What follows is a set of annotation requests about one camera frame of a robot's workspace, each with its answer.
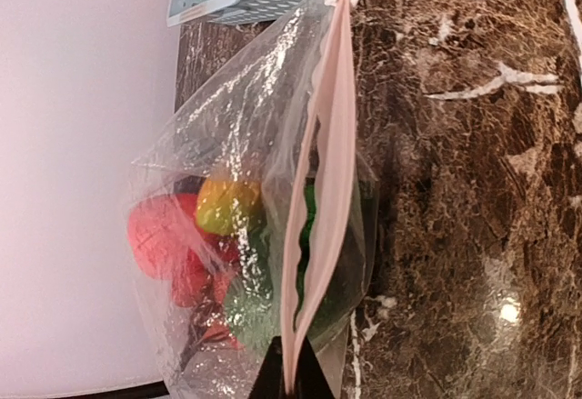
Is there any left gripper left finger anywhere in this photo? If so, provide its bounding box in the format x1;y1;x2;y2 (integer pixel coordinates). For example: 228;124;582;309
247;337;293;399

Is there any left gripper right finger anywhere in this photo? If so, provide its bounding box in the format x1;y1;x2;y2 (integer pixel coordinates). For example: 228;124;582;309
293;338;335;399

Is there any green toy avocado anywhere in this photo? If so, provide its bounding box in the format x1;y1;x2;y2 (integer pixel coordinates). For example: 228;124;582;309
223;274;280;354

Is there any green toy cucumber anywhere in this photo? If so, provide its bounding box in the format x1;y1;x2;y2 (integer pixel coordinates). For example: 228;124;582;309
295;183;378;341

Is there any red lychee bunch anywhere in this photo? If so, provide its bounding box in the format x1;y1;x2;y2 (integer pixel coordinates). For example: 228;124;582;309
171;244;243;350

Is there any clear zip top bag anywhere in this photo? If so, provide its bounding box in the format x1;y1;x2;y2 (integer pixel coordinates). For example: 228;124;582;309
125;0;378;398

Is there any orange red toy mango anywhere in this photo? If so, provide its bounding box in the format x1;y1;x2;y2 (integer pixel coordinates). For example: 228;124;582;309
196;177;264;236

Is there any red toy fruit ball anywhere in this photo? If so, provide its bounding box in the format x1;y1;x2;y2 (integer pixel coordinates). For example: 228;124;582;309
126;193;216;280

